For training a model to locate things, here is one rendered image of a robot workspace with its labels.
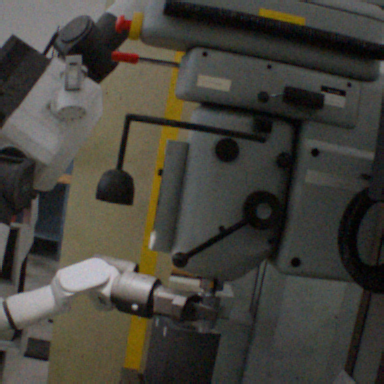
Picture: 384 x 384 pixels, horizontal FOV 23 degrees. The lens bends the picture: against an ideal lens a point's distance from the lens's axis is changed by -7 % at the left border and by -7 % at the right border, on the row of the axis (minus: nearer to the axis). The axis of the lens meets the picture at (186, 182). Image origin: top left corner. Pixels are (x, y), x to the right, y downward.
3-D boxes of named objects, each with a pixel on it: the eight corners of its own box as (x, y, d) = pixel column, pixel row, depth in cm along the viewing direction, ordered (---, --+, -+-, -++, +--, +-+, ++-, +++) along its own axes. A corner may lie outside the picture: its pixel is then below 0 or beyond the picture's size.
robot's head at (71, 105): (49, 123, 204) (62, 103, 197) (51, 84, 208) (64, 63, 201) (77, 127, 207) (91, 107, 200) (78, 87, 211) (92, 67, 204)
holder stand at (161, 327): (158, 398, 219) (172, 323, 218) (143, 374, 240) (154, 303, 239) (207, 403, 222) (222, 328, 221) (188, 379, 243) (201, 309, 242)
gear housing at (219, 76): (183, 96, 173) (192, 44, 173) (172, 99, 198) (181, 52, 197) (357, 131, 177) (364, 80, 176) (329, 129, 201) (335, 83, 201)
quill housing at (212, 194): (171, 275, 177) (201, 100, 176) (163, 259, 198) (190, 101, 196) (271, 289, 179) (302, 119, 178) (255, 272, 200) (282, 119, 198)
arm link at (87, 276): (113, 278, 190) (52, 298, 188) (122, 299, 197) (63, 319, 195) (103, 252, 193) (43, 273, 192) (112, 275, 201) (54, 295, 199)
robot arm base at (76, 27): (38, 51, 221) (66, 56, 214) (68, 11, 225) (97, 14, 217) (70, 86, 232) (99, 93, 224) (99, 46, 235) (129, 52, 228)
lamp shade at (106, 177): (89, 196, 185) (94, 164, 184) (122, 201, 188) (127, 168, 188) (105, 202, 178) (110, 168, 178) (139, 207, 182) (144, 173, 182)
